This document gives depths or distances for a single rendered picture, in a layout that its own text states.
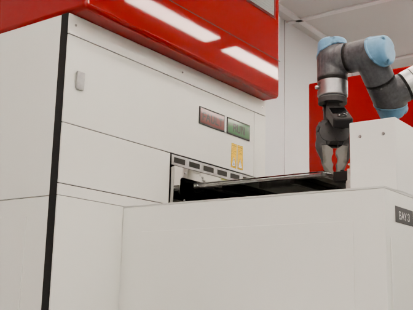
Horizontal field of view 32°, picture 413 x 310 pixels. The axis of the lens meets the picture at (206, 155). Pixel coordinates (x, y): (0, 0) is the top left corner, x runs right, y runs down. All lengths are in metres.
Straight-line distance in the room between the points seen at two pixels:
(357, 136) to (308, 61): 4.46
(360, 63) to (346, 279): 0.63
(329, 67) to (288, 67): 3.75
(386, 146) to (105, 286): 0.67
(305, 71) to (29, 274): 4.45
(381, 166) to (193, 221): 0.41
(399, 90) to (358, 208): 0.56
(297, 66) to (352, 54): 3.91
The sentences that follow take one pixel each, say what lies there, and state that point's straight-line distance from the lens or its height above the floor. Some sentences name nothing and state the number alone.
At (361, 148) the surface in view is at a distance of 1.41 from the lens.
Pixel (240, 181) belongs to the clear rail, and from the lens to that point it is 1.72.
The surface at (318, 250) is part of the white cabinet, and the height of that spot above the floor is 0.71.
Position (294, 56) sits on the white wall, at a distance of 5.66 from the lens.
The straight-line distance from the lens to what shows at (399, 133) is 1.41.
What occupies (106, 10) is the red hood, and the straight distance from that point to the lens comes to 1.63.
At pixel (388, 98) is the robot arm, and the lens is 1.81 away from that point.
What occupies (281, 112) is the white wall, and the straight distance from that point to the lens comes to 5.34.
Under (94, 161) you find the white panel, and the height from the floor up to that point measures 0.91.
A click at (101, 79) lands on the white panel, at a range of 1.65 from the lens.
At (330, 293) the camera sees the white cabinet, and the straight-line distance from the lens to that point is 1.34.
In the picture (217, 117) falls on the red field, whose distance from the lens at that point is 1.98.
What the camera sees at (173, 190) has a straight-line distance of 1.77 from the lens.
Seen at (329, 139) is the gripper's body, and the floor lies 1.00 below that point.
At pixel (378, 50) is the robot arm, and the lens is 1.75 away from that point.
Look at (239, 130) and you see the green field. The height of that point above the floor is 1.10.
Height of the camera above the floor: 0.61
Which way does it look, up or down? 12 degrees up
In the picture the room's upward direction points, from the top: 1 degrees clockwise
